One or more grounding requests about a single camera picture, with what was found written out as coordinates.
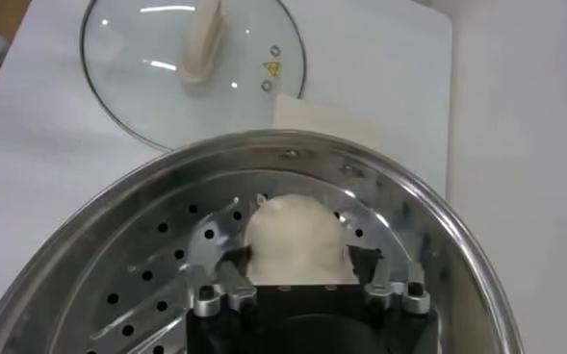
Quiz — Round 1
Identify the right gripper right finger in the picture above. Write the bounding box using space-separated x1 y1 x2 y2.
348 244 432 316

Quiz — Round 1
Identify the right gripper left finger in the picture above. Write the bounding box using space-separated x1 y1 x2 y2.
185 244 259 318

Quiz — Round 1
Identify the white steamed baozi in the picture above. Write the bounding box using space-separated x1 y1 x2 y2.
243 192 361 286

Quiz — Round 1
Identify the perforated steel steamer basket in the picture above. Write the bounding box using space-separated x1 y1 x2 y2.
0 93 525 354

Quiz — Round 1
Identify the round glass pot lid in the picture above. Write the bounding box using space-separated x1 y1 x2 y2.
79 0 308 151

